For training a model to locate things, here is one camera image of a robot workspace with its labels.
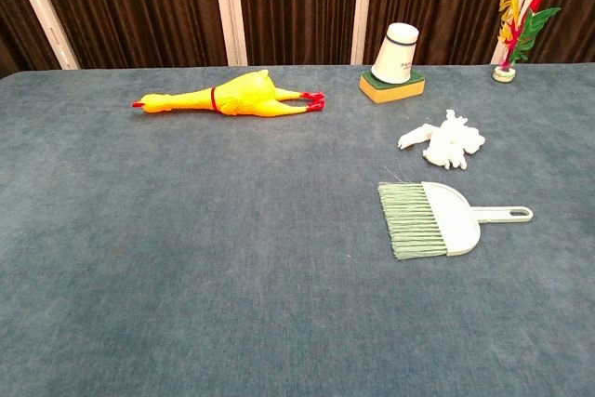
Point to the white paper cup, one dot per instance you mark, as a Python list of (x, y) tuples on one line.
[(396, 53)]

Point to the yellow green sponge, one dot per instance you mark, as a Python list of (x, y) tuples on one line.
[(390, 92)]

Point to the colourful feather shuttlecock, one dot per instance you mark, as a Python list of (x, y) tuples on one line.
[(511, 34)]

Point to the blue felt table cover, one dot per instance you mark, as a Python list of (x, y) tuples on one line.
[(232, 253)]

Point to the yellow rubber chicken toy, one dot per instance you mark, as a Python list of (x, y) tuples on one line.
[(241, 97)]

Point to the pale green hand broom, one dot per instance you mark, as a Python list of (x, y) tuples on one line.
[(453, 222)]

